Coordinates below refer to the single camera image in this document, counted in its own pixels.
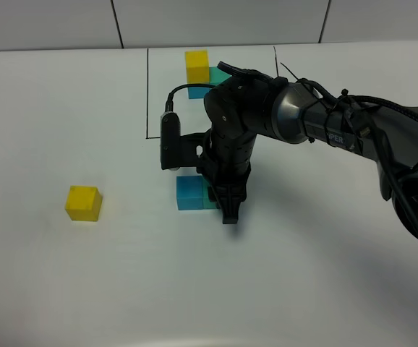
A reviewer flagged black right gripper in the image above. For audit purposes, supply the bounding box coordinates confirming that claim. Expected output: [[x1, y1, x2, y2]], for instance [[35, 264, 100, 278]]
[[203, 129, 255, 224]]

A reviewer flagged green cube block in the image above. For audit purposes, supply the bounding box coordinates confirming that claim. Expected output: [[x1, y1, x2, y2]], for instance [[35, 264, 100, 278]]
[[202, 179, 219, 210]]

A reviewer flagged blue cube block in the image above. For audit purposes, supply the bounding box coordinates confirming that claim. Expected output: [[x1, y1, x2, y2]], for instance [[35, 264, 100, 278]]
[[176, 176, 205, 210]]

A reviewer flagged yellow cube block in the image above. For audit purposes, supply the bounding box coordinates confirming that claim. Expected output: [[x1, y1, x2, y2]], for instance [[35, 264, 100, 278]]
[[65, 186, 103, 222]]

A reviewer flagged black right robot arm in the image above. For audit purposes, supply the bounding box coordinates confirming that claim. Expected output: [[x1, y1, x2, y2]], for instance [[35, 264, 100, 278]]
[[202, 64, 418, 239]]

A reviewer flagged template blue block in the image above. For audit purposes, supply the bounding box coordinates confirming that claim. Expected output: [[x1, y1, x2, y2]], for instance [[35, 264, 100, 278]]
[[187, 87, 210, 100]]

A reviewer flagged template green block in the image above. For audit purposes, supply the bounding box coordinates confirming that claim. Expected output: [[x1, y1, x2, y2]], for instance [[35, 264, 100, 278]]
[[209, 67, 231, 85]]

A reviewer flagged template yellow block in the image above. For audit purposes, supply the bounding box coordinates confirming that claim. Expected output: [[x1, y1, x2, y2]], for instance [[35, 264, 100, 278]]
[[184, 50, 210, 84]]

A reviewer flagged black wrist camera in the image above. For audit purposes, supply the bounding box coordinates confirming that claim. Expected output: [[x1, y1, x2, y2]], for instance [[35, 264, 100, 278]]
[[160, 111, 208, 170]]

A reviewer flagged black camera cable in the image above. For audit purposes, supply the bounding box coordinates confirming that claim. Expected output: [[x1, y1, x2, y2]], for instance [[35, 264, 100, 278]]
[[164, 83, 216, 113]]

